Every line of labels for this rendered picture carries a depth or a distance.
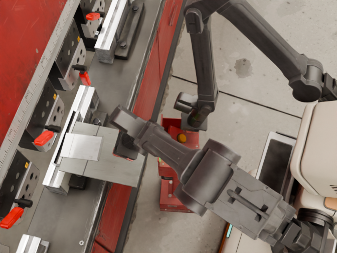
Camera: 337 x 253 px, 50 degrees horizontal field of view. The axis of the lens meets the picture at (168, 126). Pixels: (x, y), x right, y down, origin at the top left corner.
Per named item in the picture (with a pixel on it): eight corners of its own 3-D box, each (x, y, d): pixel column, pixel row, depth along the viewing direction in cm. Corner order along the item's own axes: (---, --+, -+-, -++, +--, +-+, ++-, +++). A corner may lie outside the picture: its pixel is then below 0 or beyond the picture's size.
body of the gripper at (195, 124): (180, 113, 139) (186, 104, 132) (205, 117, 140) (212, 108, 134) (179, 128, 136) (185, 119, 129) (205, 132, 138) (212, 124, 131)
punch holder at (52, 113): (48, 154, 100) (26, 129, 85) (19, 148, 101) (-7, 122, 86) (66, 108, 107) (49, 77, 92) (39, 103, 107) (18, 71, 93)
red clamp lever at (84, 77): (91, 87, 112) (83, 69, 104) (78, 85, 113) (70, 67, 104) (93, 83, 113) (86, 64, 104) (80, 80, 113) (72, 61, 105)
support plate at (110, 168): (137, 187, 115) (136, 186, 114) (58, 170, 118) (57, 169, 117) (150, 137, 123) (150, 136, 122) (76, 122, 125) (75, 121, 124)
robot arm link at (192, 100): (212, 110, 119) (217, 90, 124) (180, 97, 118) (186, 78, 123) (200, 127, 129) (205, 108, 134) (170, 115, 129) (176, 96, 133)
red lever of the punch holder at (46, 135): (43, 141, 86) (61, 125, 95) (27, 138, 87) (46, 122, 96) (43, 148, 87) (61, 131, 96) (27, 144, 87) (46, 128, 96)
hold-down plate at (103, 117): (84, 191, 127) (82, 188, 124) (69, 187, 127) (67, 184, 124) (109, 116, 139) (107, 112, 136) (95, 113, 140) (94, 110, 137)
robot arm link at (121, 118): (146, 157, 90) (166, 129, 90) (108, 133, 86) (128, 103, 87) (137, 148, 101) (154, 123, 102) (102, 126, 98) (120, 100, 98)
